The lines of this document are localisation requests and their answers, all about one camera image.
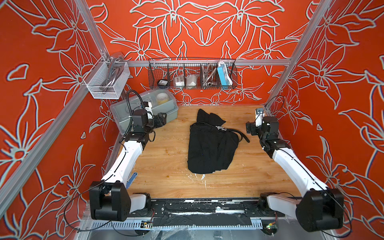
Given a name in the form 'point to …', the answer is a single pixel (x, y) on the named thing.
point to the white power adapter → (179, 80)
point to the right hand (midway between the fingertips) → (254, 119)
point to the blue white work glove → (131, 180)
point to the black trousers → (211, 146)
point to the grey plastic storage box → (162, 101)
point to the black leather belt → (223, 128)
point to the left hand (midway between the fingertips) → (162, 114)
